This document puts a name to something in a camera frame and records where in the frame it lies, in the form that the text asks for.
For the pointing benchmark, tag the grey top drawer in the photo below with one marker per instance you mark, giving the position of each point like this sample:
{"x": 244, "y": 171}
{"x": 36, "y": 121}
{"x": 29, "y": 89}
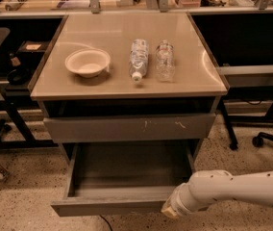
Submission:
{"x": 129, "y": 128}

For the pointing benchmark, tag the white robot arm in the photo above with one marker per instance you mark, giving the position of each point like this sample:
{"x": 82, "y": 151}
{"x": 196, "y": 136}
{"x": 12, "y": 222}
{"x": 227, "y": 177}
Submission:
{"x": 207, "y": 187}

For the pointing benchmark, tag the grey drawer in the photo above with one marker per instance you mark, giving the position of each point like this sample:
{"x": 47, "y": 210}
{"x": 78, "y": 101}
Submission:
{"x": 129, "y": 128}
{"x": 120, "y": 178}

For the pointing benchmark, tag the black office chair base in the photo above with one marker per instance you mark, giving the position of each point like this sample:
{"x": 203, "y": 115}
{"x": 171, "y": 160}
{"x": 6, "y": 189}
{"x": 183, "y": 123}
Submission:
{"x": 257, "y": 141}

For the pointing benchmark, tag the white paper bowl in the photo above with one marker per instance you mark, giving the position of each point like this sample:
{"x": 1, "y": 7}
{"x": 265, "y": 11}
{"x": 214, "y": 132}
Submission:
{"x": 88, "y": 63}

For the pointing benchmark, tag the labelled plastic water bottle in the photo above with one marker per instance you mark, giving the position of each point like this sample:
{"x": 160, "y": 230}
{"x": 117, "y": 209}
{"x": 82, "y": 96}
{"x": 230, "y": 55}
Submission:
{"x": 138, "y": 63}

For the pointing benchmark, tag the grey drawer cabinet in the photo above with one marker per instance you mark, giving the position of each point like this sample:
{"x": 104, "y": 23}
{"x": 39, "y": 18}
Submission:
{"x": 196, "y": 87}

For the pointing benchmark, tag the clear empty plastic bottle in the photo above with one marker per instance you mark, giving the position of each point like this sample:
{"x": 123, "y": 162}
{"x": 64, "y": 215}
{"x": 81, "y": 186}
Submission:
{"x": 165, "y": 68}

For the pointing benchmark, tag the black desk leg frame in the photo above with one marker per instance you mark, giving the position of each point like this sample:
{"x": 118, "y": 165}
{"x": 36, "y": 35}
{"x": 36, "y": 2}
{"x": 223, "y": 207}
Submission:
{"x": 228, "y": 124}

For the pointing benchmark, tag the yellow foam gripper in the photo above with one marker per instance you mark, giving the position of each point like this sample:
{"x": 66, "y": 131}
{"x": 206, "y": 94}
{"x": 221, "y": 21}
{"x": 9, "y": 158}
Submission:
{"x": 177, "y": 201}

